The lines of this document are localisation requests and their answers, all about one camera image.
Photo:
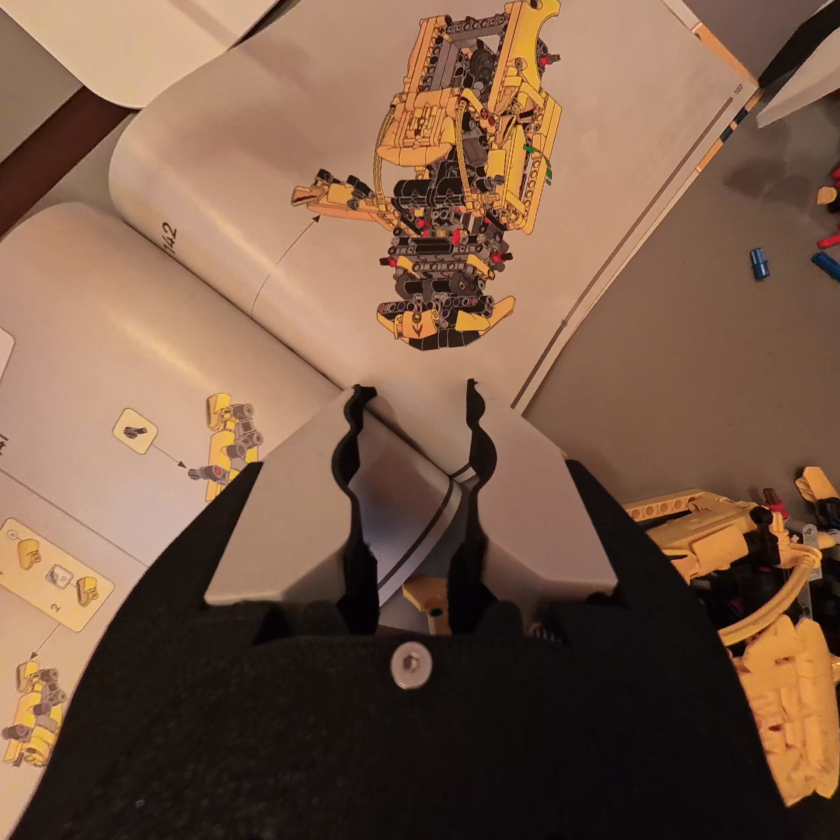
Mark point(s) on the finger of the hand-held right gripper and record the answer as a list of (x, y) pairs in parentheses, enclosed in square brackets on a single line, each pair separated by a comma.
[(810, 85)]

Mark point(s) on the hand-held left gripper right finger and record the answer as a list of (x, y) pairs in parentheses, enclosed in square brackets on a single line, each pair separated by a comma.
[(544, 518)]

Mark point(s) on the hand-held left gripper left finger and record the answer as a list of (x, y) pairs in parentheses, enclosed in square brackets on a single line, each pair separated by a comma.
[(295, 512)]

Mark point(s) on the grey desk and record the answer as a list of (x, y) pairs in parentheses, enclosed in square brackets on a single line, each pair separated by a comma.
[(669, 394)]

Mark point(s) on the yellow curved brick piece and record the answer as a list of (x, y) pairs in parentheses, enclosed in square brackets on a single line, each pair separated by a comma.
[(828, 197)]

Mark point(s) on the small yellow brick piece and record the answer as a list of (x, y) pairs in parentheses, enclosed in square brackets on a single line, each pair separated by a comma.
[(423, 592)]

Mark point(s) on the red connector pin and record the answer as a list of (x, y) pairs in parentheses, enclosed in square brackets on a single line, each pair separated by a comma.
[(829, 237)]

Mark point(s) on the yellow toy brick vehicle model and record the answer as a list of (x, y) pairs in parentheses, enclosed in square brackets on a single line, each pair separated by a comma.
[(774, 669)]

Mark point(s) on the open building instruction booklet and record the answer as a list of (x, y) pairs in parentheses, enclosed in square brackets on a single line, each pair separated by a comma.
[(262, 197)]

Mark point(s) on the white paper booklet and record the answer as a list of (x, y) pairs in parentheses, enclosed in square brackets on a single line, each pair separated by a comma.
[(131, 46)]

